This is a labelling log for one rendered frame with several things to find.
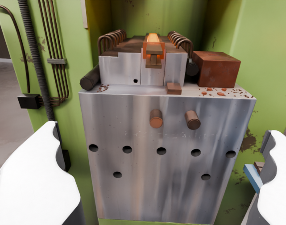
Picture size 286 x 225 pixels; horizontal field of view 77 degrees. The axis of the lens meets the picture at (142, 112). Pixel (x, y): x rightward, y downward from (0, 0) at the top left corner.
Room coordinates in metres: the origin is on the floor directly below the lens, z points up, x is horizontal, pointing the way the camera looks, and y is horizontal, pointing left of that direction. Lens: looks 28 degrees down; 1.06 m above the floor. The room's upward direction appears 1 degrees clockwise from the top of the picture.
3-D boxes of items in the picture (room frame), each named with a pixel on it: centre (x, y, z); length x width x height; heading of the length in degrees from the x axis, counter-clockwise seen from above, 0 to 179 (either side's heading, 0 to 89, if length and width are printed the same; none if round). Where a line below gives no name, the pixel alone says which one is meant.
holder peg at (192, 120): (0.33, -0.11, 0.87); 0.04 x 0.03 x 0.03; 178
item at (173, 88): (0.38, -0.07, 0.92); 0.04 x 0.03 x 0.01; 176
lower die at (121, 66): (0.63, 0.00, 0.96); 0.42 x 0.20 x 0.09; 178
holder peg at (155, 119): (0.33, -0.03, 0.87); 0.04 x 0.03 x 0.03; 178
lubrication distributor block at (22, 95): (0.55, 0.38, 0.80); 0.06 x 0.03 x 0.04; 88
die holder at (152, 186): (0.63, -0.06, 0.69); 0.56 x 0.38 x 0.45; 178
